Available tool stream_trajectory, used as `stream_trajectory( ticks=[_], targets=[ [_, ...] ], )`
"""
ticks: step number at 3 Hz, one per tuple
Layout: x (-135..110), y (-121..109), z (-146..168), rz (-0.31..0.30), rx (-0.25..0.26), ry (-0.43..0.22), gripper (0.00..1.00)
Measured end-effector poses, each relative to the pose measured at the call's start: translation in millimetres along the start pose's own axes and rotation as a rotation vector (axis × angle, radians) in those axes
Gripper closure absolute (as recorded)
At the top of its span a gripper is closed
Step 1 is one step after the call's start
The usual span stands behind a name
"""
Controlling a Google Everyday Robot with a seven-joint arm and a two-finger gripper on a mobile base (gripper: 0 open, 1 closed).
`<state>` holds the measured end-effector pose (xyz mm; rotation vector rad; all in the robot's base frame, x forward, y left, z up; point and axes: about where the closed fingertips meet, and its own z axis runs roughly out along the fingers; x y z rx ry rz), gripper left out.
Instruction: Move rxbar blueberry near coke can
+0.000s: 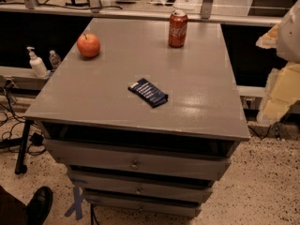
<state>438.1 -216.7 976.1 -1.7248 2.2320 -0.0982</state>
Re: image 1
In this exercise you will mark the red apple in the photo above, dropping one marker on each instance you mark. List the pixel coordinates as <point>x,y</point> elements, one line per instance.
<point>88,45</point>

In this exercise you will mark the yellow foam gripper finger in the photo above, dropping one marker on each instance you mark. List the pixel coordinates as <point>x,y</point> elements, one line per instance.
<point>282,90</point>

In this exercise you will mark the black leather shoe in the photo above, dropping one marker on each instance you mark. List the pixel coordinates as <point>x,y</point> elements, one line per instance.
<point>40,206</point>

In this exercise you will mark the grey drawer cabinet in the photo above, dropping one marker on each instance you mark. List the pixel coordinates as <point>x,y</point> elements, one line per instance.
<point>144,126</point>

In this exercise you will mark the red coke can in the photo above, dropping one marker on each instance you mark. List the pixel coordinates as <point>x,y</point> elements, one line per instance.
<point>178,28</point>

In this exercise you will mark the white pump sanitizer bottle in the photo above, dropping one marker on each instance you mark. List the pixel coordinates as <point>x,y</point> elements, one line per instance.
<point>37,63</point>

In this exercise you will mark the middle grey drawer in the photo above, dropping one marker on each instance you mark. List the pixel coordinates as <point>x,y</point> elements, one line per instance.
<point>105,183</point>

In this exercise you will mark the black table leg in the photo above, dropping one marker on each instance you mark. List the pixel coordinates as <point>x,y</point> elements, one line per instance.
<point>20,167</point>

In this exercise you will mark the brown trouser leg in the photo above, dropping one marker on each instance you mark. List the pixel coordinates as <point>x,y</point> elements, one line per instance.
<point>12,211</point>

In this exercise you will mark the blue tape cross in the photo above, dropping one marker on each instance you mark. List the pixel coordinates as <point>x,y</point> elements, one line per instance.
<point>78,207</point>

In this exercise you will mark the bottom grey drawer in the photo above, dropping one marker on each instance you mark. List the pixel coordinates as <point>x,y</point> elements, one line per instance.
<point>141,203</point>

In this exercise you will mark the top grey drawer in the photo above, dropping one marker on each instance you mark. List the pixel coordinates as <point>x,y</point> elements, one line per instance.
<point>137,160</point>

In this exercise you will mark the small clear plastic bottle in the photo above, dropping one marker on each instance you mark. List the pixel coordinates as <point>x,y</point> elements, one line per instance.
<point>55,59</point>

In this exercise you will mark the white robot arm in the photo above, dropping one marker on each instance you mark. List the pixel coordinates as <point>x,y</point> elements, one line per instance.
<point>285,36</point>

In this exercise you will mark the blue rxbar blueberry wrapper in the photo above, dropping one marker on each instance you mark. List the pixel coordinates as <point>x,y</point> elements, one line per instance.
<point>148,93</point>

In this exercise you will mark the grey drawer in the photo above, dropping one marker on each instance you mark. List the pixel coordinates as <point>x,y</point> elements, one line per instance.
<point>105,183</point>
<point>137,160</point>
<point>141,203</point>

